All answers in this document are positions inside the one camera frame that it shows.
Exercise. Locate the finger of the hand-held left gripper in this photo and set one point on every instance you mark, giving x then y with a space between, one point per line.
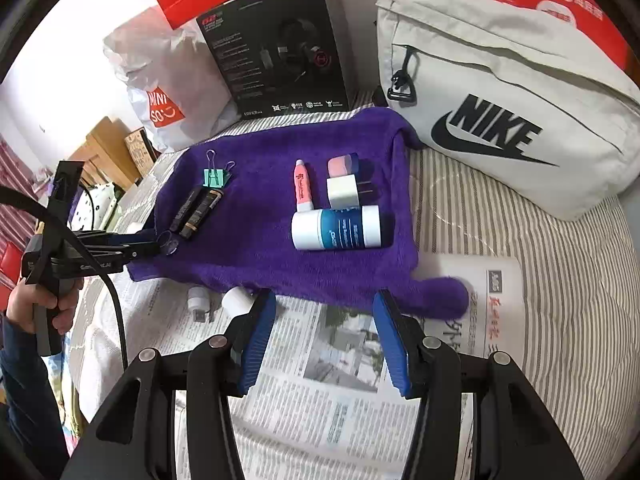
142 250
130 236

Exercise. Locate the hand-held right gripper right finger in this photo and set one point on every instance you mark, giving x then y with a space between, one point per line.
396 347

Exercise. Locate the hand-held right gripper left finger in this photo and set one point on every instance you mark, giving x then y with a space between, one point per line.
257 345

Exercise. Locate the small white roll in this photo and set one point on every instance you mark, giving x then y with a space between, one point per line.
237 301

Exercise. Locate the black and gold tube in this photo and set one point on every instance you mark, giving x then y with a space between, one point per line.
200 212

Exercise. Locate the blue and white bottle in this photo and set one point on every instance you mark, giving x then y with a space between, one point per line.
340 227

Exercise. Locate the pink lip balm tube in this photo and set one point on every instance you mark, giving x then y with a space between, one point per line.
302 187

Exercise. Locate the white charger plug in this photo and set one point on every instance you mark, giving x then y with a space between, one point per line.
342 191

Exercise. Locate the person's left forearm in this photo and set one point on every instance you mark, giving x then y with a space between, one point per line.
27 400

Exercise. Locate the person's left hand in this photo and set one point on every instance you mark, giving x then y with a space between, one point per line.
25 305

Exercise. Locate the white plush toy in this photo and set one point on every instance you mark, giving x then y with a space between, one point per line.
97 207

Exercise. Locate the purple fluffy toy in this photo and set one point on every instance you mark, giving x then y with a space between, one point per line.
75 205

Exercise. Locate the small white usb adapter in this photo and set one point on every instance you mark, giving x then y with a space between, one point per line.
196 300

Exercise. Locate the newspaper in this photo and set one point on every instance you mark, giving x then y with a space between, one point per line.
325 390

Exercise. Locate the red striped cloth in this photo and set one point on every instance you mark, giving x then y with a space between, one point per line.
17 185

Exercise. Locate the brown patterned box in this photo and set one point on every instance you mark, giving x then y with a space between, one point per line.
139 152

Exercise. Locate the purple towel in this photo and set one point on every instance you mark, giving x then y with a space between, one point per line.
260 260

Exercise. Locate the wooden headboard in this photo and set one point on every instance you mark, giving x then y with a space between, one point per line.
97 152

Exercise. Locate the green binder clip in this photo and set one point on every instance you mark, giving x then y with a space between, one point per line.
216 177

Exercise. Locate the white plastic shopping bag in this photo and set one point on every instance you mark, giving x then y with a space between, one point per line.
150 75

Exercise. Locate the pink and blue eraser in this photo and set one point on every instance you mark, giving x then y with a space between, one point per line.
342 164

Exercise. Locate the black headset box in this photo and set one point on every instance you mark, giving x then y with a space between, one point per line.
280 55

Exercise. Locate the grey waist bag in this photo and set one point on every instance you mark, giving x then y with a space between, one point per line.
480 80

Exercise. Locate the red and white paper bag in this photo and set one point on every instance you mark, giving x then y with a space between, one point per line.
570 5

